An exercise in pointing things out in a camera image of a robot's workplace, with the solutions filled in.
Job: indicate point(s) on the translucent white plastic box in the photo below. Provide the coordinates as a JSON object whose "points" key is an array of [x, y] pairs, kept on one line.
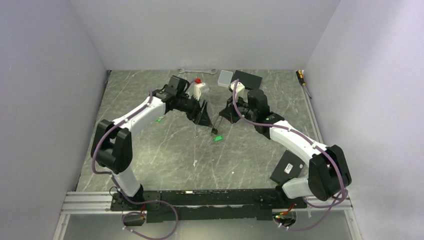
{"points": [[225, 78]]}

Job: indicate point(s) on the yellow black screwdriver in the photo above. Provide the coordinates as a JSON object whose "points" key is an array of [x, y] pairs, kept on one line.
{"points": [[302, 82]]}

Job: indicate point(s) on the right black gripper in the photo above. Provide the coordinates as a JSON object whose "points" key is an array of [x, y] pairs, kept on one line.
{"points": [[229, 112]]}

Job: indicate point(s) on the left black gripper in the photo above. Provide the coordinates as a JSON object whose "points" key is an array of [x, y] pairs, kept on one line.
{"points": [[203, 118]]}

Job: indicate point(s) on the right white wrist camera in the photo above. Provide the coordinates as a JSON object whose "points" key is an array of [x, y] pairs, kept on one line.
{"points": [[237, 88]]}

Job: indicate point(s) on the aluminium extrusion rail frame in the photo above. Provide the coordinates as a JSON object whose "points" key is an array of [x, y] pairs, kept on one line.
{"points": [[99, 203]]}

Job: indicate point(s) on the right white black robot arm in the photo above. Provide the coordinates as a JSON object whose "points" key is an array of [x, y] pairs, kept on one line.
{"points": [[309, 168]]}

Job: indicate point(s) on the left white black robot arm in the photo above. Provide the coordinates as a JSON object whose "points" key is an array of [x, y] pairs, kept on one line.
{"points": [[112, 147]]}

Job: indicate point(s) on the black flat rectangular box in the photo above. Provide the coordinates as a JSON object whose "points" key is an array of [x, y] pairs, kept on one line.
{"points": [[250, 81]]}

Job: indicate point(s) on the silver open-end wrench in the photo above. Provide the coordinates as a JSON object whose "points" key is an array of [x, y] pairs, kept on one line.
{"points": [[201, 71]]}

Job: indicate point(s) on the green plastic key tag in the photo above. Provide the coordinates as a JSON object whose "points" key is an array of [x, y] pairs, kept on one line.
{"points": [[218, 138]]}

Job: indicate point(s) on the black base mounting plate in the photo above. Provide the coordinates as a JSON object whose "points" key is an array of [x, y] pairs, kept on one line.
{"points": [[167, 205]]}

